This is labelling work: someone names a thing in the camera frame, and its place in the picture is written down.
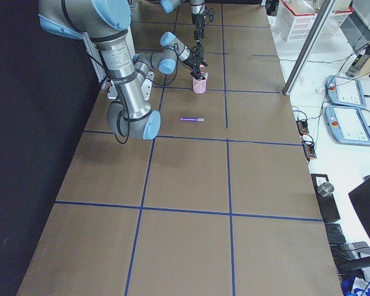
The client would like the teach pendant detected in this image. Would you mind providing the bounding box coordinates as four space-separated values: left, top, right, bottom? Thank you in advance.
326 75 367 109
325 105 370 147

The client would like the metal cup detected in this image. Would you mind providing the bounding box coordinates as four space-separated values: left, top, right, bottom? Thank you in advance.
317 182 334 197

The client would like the aluminium frame post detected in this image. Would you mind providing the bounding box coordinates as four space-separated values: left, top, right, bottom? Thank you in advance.
282 0 336 96

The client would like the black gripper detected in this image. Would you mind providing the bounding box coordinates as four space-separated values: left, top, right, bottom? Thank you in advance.
184 46 207 80
194 12 206 47

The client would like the pink mesh pen holder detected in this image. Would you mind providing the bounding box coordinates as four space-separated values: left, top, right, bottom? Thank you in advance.
192 72 208 94

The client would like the upper teach pendant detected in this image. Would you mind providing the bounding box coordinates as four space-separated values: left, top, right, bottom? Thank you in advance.
326 75 367 109

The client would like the black orange connector block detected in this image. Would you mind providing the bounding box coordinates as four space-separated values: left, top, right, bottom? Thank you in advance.
296 119 309 134

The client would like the lower teach pendant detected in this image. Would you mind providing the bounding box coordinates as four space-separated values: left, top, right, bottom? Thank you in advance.
325 105 370 147

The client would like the purple marker pen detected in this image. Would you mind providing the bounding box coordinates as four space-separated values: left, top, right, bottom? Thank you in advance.
180 117 205 122

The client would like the red white plastic basket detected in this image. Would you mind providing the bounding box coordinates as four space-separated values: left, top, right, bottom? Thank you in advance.
319 7 354 39

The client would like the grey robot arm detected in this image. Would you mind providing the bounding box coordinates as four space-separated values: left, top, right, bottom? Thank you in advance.
139 0 215 47
38 1 215 140

